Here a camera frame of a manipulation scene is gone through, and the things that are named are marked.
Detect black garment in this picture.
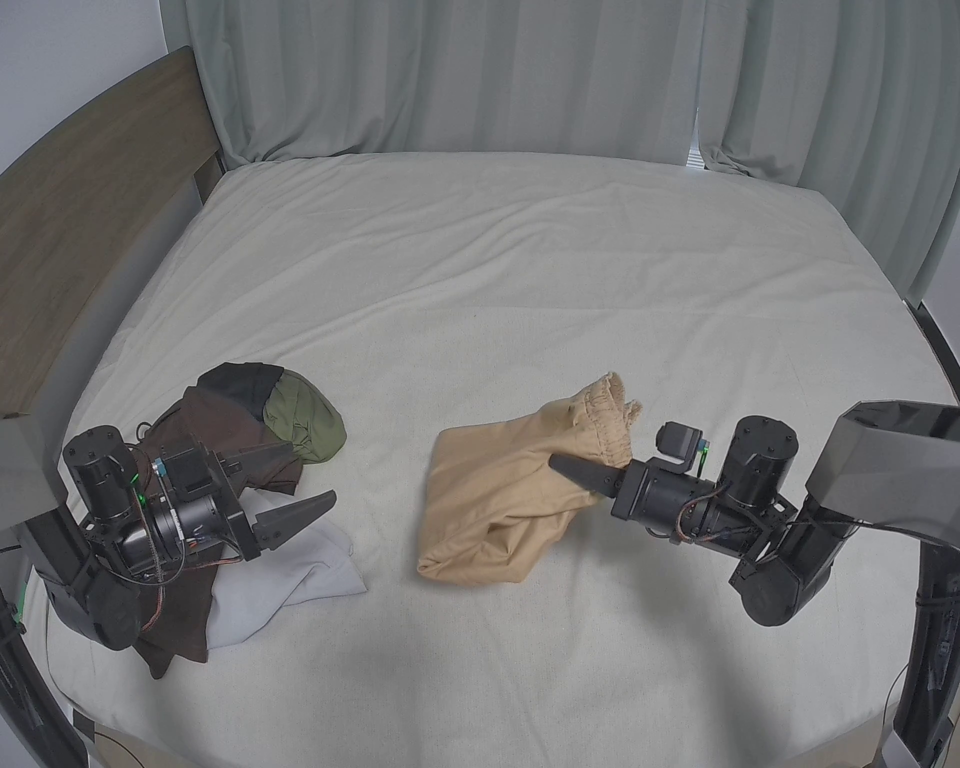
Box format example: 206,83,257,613
196,362,286,421

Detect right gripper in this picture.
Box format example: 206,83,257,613
611,459,725,543

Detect bed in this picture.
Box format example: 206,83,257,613
0,45,960,768

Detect black cable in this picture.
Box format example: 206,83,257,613
75,716,144,768
855,521,960,541

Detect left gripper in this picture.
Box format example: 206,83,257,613
146,441,337,571

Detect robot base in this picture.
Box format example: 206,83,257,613
877,712,925,768

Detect olive green garment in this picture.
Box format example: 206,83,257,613
262,372,348,465

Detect white garment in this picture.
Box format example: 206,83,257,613
206,517,369,651

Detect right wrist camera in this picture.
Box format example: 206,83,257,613
656,422,708,471

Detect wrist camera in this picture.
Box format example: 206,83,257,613
656,422,708,471
153,446,226,504

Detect brown garment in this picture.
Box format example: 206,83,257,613
131,386,305,681

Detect tan shorts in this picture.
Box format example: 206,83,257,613
416,371,646,586

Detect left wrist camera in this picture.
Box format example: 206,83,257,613
153,446,226,504

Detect pale green curtain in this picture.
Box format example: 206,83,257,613
183,0,706,171
693,0,960,305

